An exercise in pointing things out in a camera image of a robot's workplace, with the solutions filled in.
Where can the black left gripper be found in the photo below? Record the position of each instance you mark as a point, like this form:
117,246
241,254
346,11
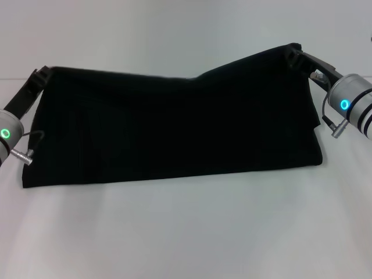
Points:
24,97

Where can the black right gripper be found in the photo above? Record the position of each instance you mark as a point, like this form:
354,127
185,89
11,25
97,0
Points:
322,72

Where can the black shirt with FREE print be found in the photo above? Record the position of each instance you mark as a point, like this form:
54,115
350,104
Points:
174,130

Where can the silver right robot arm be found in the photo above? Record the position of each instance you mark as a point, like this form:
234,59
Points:
353,101

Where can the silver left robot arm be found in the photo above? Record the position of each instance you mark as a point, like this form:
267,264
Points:
8,130

